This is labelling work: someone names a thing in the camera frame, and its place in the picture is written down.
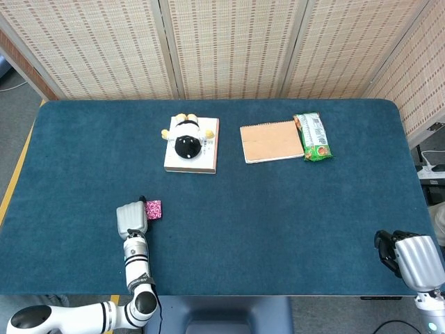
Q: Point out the beige bag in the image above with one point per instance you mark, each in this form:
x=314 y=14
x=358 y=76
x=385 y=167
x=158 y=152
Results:
x=438 y=219

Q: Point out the brown wooden board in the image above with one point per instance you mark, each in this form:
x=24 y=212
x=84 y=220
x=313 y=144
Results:
x=24 y=66

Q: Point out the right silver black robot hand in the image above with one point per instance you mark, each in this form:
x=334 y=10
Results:
x=415 y=259

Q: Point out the black box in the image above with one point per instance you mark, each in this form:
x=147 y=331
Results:
x=434 y=189

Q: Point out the woven folding screen panel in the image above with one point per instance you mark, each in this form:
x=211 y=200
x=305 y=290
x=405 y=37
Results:
x=347 y=48
x=233 y=48
x=104 y=48
x=420 y=90

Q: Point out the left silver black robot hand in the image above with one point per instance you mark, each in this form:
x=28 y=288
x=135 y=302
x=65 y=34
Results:
x=132 y=219

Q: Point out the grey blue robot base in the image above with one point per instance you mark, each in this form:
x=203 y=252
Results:
x=226 y=313

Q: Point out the white power strip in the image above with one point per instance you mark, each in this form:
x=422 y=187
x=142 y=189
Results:
x=431 y=172

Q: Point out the pink patterned block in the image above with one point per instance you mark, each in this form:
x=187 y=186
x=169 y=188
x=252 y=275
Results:
x=154 y=209

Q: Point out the white book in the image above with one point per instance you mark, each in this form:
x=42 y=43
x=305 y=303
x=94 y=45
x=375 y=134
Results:
x=174 y=163

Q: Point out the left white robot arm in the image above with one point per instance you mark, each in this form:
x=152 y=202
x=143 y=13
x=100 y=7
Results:
x=137 y=257

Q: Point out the green snack packet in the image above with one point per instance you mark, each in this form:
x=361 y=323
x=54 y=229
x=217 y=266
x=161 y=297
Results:
x=314 y=137

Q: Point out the brown spiral notebook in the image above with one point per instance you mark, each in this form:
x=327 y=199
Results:
x=271 y=142

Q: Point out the black white plush toy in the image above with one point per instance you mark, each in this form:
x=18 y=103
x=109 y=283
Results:
x=187 y=142

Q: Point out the black table control panel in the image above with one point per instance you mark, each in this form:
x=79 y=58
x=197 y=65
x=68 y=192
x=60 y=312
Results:
x=380 y=298

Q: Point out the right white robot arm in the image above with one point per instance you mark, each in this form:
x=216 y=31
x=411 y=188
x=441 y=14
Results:
x=431 y=313

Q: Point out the blue table mat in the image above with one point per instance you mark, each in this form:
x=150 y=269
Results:
x=260 y=226

